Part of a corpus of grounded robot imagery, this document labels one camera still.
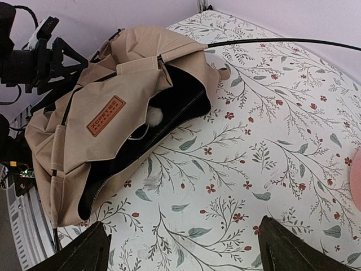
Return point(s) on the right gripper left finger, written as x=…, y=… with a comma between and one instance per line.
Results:
x=89, y=251

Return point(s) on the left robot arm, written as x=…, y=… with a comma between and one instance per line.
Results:
x=8, y=13

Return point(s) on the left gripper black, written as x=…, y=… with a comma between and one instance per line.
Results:
x=43, y=68

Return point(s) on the black flexible tent pole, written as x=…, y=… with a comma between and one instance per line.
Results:
x=294, y=40

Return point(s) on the pink round pet bowl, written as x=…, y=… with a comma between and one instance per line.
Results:
x=355, y=179

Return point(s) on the floral table mat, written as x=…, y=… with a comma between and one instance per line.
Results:
x=279, y=141

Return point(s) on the beige fabric pet tent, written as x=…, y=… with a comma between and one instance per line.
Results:
x=181, y=90

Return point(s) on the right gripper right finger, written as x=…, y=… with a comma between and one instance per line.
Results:
x=282, y=250

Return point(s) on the white pompom toy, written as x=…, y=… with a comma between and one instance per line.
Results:
x=154, y=116

